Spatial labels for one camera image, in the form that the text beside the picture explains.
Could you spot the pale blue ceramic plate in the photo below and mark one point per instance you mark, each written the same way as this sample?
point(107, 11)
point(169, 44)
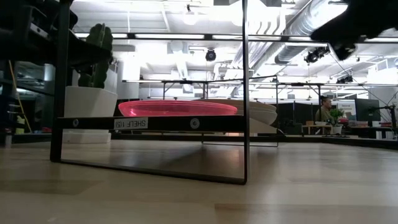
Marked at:
point(264, 119)
point(261, 107)

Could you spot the pink transparent plate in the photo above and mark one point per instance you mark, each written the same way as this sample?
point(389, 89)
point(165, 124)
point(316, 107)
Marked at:
point(174, 109)

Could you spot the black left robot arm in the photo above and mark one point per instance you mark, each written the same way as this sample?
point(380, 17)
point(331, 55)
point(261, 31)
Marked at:
point(25, 18)

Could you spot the black ceiling spotlight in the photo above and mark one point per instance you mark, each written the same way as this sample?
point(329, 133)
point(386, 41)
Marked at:
point(345, 79)
point(314, 56)

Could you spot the black computer monitor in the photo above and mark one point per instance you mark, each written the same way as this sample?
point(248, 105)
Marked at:
point(367, 109)

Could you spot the green plant in white pot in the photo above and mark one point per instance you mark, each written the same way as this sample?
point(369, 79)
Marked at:
point(337, 113)

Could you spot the person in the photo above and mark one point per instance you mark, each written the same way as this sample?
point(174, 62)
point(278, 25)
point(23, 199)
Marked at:
point(325, 112)

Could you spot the green cactus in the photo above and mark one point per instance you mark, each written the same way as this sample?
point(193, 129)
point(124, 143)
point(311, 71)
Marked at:
point(99, 77)

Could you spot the white plant pot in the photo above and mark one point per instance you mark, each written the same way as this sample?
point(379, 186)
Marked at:
point(90, 102)

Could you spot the silver ventilation duct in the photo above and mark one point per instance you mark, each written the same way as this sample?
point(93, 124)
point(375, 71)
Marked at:
point(298, 31)

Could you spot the black table frame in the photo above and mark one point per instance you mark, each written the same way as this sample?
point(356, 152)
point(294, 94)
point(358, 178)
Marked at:
point(342, 141)

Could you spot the black ceiling camera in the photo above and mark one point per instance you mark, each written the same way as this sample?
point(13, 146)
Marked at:
point(210, 55)

